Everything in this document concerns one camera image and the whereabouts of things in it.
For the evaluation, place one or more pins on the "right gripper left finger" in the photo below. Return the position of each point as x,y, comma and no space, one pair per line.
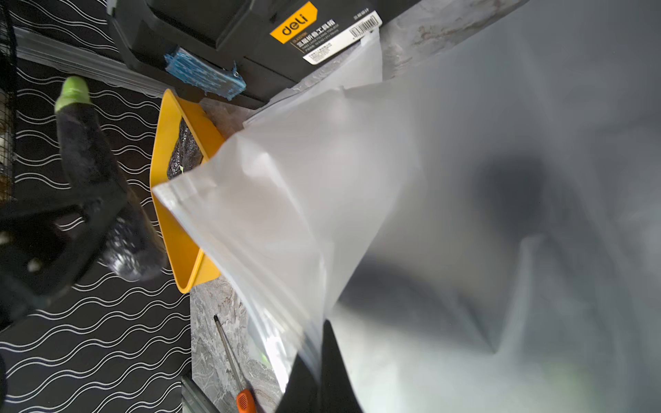
301,394

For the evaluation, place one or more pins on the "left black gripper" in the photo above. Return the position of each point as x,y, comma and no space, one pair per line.
39,263

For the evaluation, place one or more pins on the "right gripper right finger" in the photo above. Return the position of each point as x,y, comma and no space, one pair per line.
335,393

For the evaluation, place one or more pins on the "yellow plastic tray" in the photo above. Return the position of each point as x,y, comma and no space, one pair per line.
189,263

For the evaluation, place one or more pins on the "black yellow toolbox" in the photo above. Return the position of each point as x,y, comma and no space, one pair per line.
269,45

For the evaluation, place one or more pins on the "orange handled screwdriver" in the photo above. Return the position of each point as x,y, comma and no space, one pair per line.
245,400

